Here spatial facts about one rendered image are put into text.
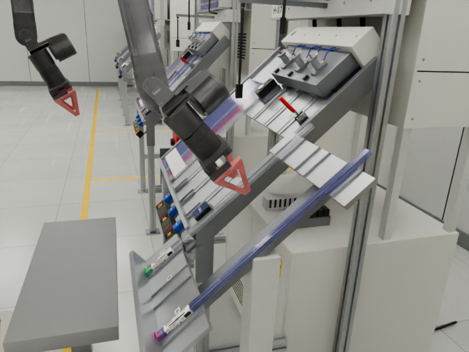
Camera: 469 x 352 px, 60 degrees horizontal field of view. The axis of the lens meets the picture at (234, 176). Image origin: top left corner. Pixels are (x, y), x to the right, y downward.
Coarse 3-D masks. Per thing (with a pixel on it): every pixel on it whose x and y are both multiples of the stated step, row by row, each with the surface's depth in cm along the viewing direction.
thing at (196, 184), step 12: (192, 168) 145; (180, 180) 145; (192, 180) 138; (204, 180) 131; (228, 180) 120; (180, 192) 138; (192, 192) 131; (204, 192) 125; (216, 192) 120; (228, 192) 115; (192, 204) 125; (192, 216) 119
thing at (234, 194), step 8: (304, 128) 92; (312, 128) 91; (296, 136) 92; (288, 144) 91; (280, 152) 91; (272, 160) 91; (264, 168) 91; (256, 176) 91; (240, 184) 92; (232, 192) 92; (224, 200) 92; (216, 208) 91; (208, 216) 91; (200, 224) 91; (192, 232) 91; (184, 240) 91; (176, 248) 91
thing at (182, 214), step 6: (162, 162) 169; (162, 168) 160; (168, 180) 146; (168, 186) 142; (174, 192) 137; (174, 198) 131; (180, 204) 129; (180, 210) 123; (180, 216) 120; (186, 222) 115; (186, 228) 113
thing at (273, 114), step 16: (272, 64) 166; (256, 80) 166; (272, 96) 143; (288, 96) 134; (304, 96) 126; (320, 96) 119; (256, 112) 142; (272, 112) 133; (288, 112) 126; (272, 128) 126; (288, 128) 119
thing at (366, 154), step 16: (352, 160) 72; (336, 176) 72; (320, 192) 72; (304, 208) 72; (288, 224) 72; (272, 240) 72; (256, 256) 72; (224, 272) 73; (208, 288) 73; (192, 304) 72; (160, 336) 72
